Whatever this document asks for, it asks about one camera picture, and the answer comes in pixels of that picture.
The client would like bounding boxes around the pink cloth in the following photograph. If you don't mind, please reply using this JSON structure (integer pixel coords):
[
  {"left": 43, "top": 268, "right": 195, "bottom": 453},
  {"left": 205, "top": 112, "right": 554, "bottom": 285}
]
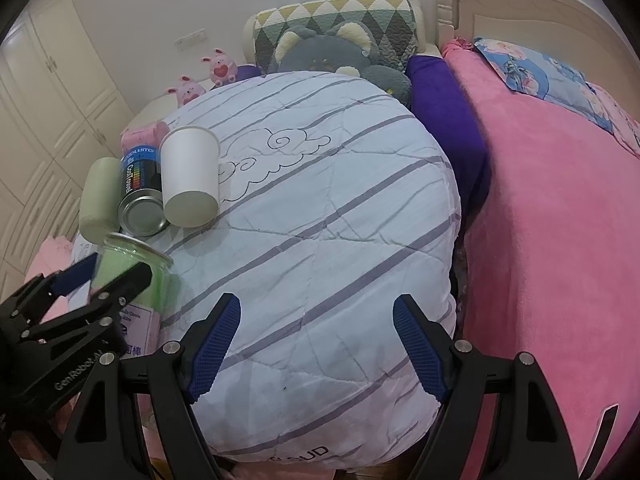
[{"left": 25, "top": 237, "right": 76, "bottom": 331}]

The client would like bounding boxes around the printed blue pink pillow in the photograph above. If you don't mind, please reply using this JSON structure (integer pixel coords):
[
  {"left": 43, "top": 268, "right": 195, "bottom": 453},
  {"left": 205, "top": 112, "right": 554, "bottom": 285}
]
[{"left": 472, "top": 36, "right": 640, "bottom": 156}]

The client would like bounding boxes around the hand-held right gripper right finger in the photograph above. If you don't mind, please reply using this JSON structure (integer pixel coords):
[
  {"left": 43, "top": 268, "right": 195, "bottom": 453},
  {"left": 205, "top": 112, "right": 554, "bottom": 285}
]
[{"left": 392, "top": 294, "right": 626, "bottom": 480}]

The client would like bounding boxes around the grey plush toy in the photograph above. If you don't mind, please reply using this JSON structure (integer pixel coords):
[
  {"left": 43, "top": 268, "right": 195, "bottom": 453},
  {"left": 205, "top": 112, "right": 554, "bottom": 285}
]
[{"left": 270, "top": 21, "right": 413, "bottom": 111}]

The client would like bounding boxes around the white wall outlet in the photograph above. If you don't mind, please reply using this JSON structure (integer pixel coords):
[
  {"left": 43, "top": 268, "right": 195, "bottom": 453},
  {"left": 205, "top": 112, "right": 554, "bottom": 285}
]
[{"left": 175, "top": 30, "right": 207, "bottom": 51}]

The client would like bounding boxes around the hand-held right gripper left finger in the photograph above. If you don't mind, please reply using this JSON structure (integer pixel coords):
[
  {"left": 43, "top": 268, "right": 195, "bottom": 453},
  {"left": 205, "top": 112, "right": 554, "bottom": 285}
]
[{"left": 57, "top": 292, "right": 242, "bottom": 480}]

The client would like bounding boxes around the white paper cup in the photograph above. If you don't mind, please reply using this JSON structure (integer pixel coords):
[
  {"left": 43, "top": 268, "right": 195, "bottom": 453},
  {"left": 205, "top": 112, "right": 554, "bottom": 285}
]
[{"left": 159, "top": 125, "right": 221, "bottom": 228}]

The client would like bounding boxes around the pink pig plush left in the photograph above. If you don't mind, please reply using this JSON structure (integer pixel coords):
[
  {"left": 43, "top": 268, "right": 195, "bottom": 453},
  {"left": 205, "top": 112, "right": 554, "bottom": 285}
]
[{"left": 162, "top": 75, "right": 206, "bottom": 107}]

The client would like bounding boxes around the black spray can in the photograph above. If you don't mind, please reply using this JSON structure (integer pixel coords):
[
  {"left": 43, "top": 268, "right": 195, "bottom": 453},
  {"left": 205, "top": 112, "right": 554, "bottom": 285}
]
[{"left": 117, "top": 152, "right": 170, "bottom": 237}]

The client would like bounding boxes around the pink fleece blanket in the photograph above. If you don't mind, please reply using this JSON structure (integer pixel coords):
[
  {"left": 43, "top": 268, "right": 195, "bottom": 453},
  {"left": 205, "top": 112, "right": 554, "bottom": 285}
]
[{"left": 440, "top": 37, "right": 640, "bottom": 480}]

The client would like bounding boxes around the diamond patterned pillow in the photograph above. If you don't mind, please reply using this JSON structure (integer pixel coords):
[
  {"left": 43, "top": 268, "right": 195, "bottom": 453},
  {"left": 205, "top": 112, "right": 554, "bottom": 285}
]
[{"left": 252, "top": 0, "right": 421, "bottom": 73}]

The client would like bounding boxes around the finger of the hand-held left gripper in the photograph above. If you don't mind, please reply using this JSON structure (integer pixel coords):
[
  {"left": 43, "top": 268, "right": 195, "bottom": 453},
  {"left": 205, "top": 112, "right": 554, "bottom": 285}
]
[
  {"left": 15, "top": 252, "right": 99, "bottom": 322},
  {"left": 30, "top": 262, "right": 154, "bottom": 347}
]

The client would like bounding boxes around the purple cloth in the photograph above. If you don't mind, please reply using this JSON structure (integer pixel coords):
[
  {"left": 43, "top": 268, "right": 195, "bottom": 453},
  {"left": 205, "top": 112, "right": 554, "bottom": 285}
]
[{"left": 406, "top": 54, "right": 492, "bottom": 221}]

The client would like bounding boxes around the cream bed headboard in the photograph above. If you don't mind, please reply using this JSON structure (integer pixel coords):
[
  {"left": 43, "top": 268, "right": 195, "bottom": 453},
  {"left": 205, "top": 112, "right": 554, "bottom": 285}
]
[{"left": 434, "top": 0, "right": 640, "bottom": 126}]

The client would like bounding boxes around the cream wardrobe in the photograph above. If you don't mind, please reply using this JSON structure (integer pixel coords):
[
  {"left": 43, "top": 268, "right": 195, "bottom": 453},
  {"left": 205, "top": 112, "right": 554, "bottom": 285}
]
[{"left": 0, "top": 0, "right": 136, "bottom": 301}]

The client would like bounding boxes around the pink tissue pack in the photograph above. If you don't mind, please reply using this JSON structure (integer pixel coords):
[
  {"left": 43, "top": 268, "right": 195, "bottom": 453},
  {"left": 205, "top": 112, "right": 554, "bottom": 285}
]
[{"left": 121, "top": 121, "right": 171, "bottom": 158}]

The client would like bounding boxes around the striped pale blue quilt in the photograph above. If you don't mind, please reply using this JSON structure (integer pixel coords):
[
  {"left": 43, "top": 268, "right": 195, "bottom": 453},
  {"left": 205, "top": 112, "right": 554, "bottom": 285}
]
[{"left": 70, "top": 71, "right": 462, "bottom": 472}]

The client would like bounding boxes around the pale green cylinder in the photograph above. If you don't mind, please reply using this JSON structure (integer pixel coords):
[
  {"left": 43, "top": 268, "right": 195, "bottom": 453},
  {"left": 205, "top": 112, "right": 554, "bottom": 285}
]
[{"left": 80, "top": 157, "right": 126, "bottom": 241}]

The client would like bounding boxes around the pink plush bunny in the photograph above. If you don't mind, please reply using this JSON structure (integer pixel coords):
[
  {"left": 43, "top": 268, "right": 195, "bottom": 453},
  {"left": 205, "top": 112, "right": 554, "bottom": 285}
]
[{"left": 201, "top": 49, "right": 240, "bottom": 86}]

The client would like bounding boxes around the white labelled packet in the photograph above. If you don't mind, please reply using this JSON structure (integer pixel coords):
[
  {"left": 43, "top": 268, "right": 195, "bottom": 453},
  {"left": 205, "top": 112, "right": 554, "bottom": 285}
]
[{"left": 70, "top": 240, "right": 166, "bottom": 357}]

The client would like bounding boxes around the green glass jar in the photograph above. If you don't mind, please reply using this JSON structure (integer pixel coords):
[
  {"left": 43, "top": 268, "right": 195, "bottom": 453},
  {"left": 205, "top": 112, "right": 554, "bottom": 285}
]
[{"left": 90, "top": 232, "right": 175, "bottom": 332}]

